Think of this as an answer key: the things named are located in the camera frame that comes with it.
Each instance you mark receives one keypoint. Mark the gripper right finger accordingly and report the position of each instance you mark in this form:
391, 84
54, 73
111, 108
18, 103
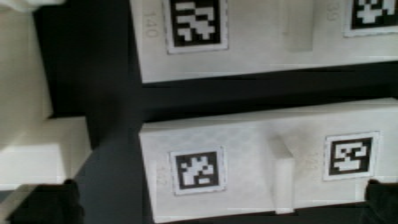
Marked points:
381, 211

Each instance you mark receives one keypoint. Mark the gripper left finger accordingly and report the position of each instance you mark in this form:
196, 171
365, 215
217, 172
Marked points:
41, 204

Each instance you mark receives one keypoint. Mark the white cabinet door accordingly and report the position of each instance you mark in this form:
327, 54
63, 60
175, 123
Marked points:
210, 38
269, 161

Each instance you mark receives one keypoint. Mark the white U-shaped fence frame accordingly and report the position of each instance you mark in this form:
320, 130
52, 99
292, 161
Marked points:
45, 145

